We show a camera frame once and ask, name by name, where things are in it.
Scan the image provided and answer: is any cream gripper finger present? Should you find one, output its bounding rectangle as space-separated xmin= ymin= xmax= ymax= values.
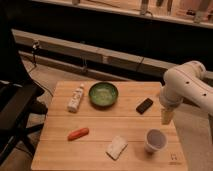
xmin=161 ymin=109 xmax=174 ymax=125

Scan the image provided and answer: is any green ceramic bowl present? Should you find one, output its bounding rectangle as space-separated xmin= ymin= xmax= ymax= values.
xmin=88 ymin=82 xmax=119 ymax=107

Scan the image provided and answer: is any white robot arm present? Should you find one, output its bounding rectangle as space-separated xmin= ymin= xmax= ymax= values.
xmin=159 ymin=61 xmax=213 ymax=125

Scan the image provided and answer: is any black rectangular block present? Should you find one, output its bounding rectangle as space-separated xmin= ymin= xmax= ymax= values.
xmin=136 ymin=98 xmax=153 ymax=114

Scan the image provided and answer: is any white paper cup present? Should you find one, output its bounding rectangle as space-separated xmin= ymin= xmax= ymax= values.
xmin=144 ymin=129 xmax=167 ymax=153

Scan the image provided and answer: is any white folded sponge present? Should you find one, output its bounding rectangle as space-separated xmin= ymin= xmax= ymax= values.
xmin=106 ymin=136 xmax=128 ymax=160

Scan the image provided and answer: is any orange carrot toy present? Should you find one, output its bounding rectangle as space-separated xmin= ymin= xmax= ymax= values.
xmin=67 ymin=128 xmax=89 ymax=141

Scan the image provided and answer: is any white plastic bottle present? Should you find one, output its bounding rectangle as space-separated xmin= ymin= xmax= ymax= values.
xmin=67 ymin=84 xmax=84 ymax=113

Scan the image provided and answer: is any black chair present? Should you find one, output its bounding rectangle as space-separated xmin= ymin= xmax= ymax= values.
xmin=0 ymin=31 xmax=47 ymax=166

